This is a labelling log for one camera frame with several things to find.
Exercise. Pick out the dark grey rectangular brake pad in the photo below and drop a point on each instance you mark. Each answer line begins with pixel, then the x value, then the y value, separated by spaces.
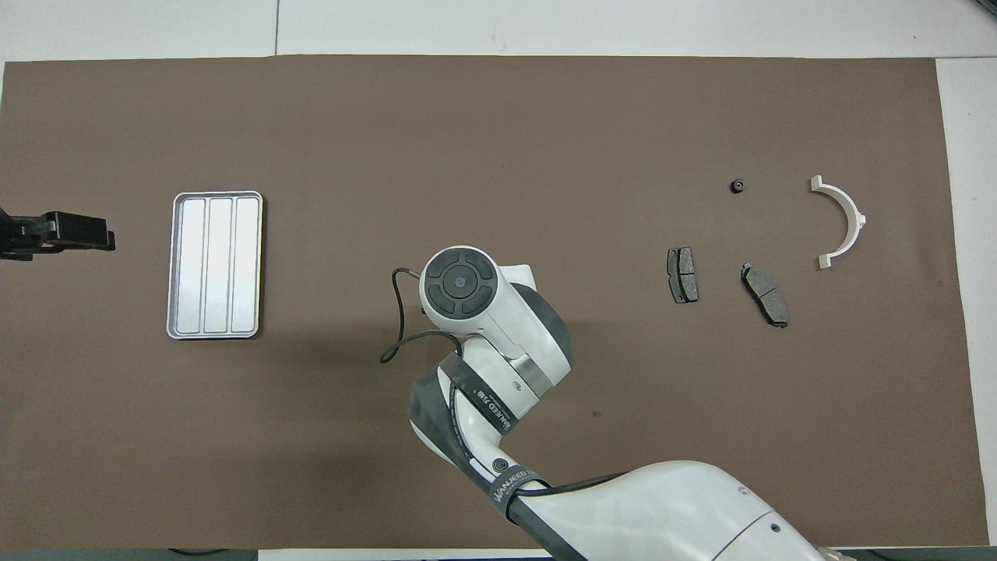
pixel 683 274

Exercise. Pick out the white curved plastic bracket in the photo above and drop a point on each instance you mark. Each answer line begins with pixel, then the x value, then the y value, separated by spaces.
pixel 850 209

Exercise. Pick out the dark grey elongated brake pad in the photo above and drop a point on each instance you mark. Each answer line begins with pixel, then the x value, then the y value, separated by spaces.
pixel 765 294

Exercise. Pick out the brown table mat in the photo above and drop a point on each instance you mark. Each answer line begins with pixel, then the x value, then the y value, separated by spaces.
pixel 467 140

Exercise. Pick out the silver metal tray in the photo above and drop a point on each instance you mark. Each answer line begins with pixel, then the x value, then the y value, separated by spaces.
pixel 215 265

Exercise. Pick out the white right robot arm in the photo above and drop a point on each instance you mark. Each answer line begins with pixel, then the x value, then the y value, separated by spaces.
pixel 498 319

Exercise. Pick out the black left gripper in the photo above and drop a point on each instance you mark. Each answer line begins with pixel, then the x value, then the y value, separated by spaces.
pixel 66 232

